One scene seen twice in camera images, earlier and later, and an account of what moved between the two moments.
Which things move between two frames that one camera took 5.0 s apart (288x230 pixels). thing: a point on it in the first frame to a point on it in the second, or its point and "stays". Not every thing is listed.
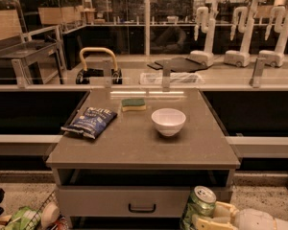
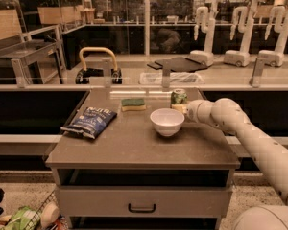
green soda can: x=202 y=201 to x=178 y=98
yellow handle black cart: x=84 y=76 stays
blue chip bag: x=91 y=122 stays
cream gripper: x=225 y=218 to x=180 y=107
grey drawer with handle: x=119 y=202 stays
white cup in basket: x=50 y=214 stays
